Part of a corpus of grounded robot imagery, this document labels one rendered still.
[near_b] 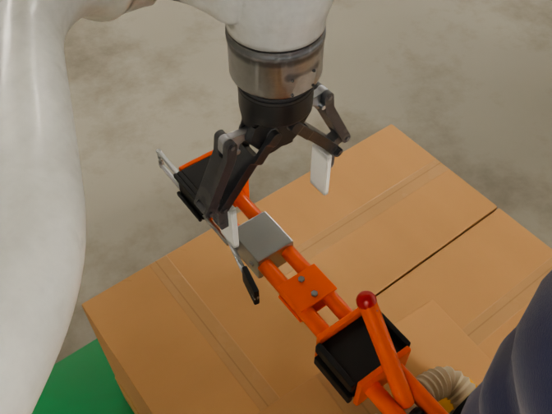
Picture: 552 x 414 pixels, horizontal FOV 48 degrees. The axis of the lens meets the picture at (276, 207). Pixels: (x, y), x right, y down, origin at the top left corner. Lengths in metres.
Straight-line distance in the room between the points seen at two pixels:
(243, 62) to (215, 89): 2.24
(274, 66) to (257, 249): 0.38
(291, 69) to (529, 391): 0.32
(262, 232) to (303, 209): 0.74
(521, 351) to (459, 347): 0.57
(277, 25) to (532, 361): 0.31
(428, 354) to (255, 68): 0.57
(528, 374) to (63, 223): 0.28
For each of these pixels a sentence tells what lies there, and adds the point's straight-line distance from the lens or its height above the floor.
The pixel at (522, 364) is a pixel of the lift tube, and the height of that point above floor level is 1.44.
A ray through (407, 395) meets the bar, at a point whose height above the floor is 1.09.
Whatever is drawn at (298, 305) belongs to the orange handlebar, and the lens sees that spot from 0.82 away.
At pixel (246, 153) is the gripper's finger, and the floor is 1.33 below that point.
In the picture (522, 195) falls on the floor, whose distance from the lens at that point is 2.54.
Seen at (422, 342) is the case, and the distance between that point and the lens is 0.98.
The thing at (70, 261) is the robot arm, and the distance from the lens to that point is 0.33.
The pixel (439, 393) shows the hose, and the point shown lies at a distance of 0.86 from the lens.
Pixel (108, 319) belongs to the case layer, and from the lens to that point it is 1.48.
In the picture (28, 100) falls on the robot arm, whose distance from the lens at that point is 0.39.
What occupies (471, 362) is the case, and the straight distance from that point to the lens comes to 0.99.
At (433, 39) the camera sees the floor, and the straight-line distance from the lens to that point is 3.18.
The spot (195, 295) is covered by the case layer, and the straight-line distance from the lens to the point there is 1.48.
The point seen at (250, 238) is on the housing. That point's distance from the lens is 0.88.
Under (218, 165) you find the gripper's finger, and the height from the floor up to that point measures 1.34.
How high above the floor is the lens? 1.80
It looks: 51 degrees down
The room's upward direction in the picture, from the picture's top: straight up
